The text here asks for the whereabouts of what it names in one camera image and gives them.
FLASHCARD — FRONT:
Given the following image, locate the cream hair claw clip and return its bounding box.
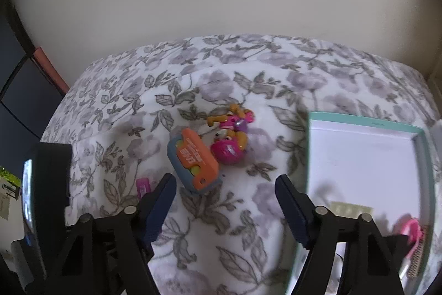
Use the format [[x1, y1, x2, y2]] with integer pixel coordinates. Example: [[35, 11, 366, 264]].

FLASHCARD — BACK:
[[328, 200, 373, 223]]

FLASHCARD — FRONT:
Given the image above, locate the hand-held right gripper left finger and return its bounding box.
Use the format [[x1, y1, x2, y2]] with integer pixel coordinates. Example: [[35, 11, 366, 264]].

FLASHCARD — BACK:
[[52, 173, 177, 295]]

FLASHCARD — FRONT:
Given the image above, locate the blue and orange toy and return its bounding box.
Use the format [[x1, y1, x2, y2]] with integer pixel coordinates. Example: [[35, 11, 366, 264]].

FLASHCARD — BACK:
[[167, 128, 222, 194]]

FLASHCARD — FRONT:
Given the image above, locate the dark navy cabinet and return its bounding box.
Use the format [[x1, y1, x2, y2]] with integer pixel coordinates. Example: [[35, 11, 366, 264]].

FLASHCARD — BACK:
[[0, 15, 64, 171]]

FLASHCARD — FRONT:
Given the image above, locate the white box with teal rim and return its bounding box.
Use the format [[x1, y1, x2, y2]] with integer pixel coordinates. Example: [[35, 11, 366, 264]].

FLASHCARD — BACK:
[[286, 111, 436, 295]]

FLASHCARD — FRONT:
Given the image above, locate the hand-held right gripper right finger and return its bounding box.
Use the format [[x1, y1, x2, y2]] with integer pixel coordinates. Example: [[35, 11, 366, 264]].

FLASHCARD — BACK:
[[275, 174, 406, 295]]

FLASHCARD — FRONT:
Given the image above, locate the white paper tag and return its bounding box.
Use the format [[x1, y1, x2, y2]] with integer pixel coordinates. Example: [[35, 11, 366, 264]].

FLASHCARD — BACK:
[[0, 177, 21, 221]]

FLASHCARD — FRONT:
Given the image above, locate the magenta small case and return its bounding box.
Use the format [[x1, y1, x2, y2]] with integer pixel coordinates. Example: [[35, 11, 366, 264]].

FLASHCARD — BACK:
[[136, 177, 154, 200]]

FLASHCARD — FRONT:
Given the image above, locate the pink and orange toy figure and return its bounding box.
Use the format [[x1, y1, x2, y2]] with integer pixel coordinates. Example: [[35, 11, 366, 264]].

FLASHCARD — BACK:
[[207, 104, 254, 167]]

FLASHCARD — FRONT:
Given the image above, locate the orange wooden board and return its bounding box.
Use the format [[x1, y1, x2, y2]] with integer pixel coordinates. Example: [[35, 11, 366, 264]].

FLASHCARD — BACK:
[[33, 46, 70, 93]]

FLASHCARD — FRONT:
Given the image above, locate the floral blanket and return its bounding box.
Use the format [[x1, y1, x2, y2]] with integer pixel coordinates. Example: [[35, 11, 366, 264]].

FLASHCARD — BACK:
[[41, 34, 436, 295]]

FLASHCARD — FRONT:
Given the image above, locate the pink plastic band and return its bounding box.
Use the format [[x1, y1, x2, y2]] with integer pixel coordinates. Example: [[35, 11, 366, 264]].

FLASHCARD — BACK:
[[401, 217, 423, 256]]

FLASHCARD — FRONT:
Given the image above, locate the yellow-green packet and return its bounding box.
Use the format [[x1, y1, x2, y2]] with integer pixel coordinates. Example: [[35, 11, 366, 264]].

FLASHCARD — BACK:
[[0, 166, 18, 182]]

